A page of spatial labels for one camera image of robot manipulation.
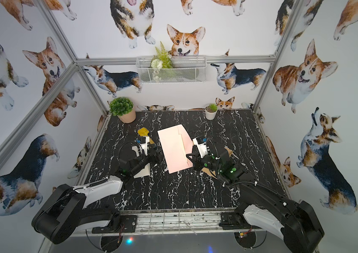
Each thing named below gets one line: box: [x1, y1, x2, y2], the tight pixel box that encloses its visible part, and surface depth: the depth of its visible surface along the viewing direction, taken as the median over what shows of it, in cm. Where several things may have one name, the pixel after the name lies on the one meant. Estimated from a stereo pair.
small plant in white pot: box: [204, 103, 219, 121], surface depth 115 cm
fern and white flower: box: [150, 41, 174, 82], surface depth 84 cm
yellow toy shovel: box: [137, 127, 155, 144], surface depth 111 cm
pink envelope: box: [157, 123, 194, 174], surface depth 78 cm
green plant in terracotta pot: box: [109, 96, 137, 124], surface depth 105 cm
